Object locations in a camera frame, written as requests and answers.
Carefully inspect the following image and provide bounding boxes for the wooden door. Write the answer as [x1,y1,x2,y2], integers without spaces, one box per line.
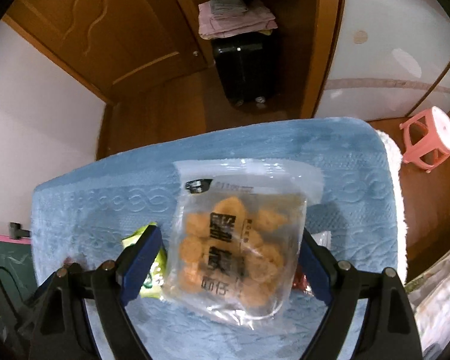
[2,0,207,106]

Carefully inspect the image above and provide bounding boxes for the black suitcase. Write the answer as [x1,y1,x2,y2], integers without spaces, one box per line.
[211,34,282,107]

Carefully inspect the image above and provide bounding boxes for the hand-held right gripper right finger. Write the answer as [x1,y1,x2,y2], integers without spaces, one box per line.
[302,230,424,360]

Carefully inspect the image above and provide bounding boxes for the black clamp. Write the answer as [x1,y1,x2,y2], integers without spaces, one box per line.
[9,223,31,240]

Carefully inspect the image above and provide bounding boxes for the red and white biscuit packet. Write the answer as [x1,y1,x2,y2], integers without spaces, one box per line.
[292,230,332,295]

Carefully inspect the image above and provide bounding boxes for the wooden shelf unit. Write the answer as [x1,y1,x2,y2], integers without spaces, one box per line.
[161,0,347,121]

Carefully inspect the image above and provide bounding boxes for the pink plastic stool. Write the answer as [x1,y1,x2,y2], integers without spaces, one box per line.
[399,106,450,173]

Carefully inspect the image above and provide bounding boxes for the green chalkboard with pink frame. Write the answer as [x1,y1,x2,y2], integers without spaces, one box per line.
[0,232,38,346]

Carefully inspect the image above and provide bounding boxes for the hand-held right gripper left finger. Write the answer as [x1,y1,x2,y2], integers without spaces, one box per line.
[17,224,164,360]

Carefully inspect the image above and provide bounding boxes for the blue blanket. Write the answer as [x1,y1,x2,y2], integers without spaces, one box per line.
[32,116,413,360]

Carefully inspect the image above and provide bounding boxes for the folded pink cloths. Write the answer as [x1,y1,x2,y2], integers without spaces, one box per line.
[198,0,279,40]

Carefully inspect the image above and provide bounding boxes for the clear bag of pale crackers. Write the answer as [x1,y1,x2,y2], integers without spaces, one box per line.
[412,240,450,349]

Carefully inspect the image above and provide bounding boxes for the clear bag of brown cookies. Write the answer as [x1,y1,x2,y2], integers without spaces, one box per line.
[161,159,325,331]

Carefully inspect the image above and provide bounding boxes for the green snack packet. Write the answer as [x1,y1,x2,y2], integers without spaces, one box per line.
[121,224,168,301]

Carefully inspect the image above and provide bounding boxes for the grey sliding door wardrobe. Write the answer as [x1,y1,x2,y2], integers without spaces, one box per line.
[313,0,450,121]

